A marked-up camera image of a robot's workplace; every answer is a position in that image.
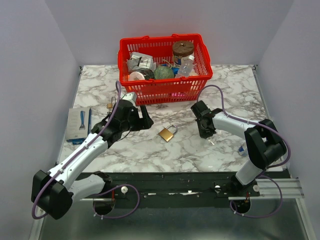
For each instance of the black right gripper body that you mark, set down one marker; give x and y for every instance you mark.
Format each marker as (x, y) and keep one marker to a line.
(205, 132)

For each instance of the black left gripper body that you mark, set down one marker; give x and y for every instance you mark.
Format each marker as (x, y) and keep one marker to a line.
(134, 123)

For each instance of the small brass padlock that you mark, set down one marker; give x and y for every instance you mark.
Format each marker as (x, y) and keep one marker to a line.
(111, 103)

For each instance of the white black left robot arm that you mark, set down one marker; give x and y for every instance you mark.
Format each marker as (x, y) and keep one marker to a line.
(56, 190)

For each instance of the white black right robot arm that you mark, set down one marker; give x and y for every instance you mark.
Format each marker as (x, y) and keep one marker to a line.
(263, 143)

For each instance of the large brass padlock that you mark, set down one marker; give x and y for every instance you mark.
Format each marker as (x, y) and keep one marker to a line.
(168, 132)

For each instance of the red bull can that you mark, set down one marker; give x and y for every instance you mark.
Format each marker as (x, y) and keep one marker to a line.
(243, 150)

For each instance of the red plastic shopping basket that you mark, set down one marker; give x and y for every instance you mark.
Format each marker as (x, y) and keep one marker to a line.
(160, 48)

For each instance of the black tape roll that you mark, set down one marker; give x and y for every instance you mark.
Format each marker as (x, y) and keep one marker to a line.
(141, 74)

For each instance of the green glitter ball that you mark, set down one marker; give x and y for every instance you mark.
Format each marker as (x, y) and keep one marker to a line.
(163, 72)

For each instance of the blue razor package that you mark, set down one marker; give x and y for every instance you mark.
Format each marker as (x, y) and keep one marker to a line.
(78, 125)

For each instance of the grey foil pouch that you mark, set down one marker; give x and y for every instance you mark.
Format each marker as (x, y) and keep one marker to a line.
(139, 61)

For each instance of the clear plastic bottle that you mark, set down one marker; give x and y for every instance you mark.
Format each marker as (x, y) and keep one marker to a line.
(186, 67)

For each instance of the jar with brown lid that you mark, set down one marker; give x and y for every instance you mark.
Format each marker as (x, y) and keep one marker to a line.
(181, 50)

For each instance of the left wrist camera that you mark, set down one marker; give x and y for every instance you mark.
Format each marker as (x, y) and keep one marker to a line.
(130, 96)

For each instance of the black metal base rail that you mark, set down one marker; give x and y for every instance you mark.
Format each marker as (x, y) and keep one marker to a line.
(170, 189)

